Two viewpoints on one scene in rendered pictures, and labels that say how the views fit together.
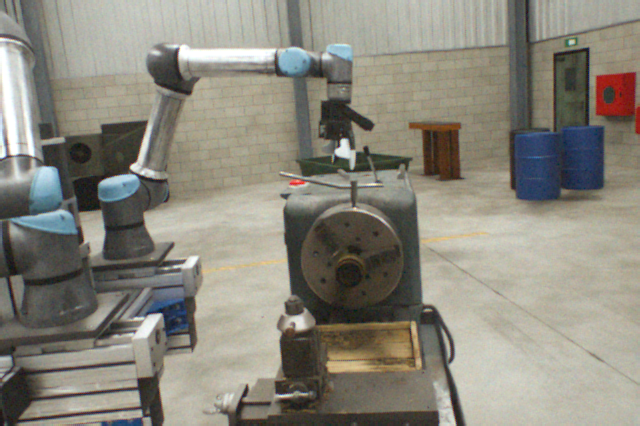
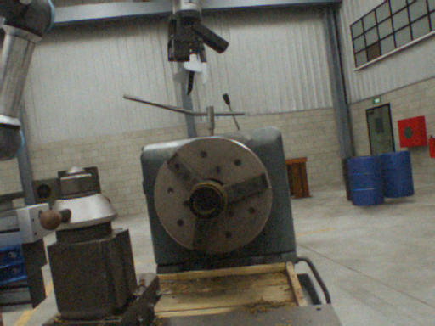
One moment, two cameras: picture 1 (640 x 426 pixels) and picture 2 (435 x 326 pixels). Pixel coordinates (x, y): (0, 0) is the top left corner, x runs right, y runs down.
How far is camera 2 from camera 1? 0.77 m
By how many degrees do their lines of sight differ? 9
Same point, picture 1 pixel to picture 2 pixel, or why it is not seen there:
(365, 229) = (225, 158)
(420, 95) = not seen: hidden behind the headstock
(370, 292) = (235, 233)
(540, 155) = (367, 172)
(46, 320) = not seen: outside the picture
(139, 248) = not seen: outside the picture
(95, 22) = (56, 106)
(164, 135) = (12, 77)
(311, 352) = (104, 268)
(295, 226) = (153, 172)
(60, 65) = (34, 135)
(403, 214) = (268, 150)
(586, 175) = (401, 186)
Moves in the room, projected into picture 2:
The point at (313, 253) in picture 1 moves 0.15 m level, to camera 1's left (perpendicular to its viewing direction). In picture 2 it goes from (167, 191) to (113, 198)
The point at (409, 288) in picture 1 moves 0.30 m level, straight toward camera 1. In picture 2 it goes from (280, 233) to (287, 262)
